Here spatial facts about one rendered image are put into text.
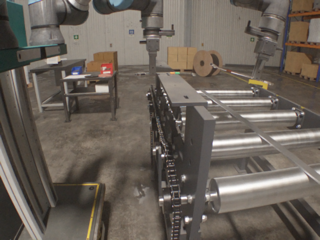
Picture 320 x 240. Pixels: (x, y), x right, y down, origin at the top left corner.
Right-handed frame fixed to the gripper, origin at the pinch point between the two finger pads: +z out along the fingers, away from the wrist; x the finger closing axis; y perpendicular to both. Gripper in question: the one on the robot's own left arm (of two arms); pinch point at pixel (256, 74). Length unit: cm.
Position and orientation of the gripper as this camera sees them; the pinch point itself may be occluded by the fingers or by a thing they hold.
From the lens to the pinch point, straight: 82.9
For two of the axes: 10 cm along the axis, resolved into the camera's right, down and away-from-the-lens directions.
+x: 2.3, -3.2, 9.2
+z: -2.0, 9.1, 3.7
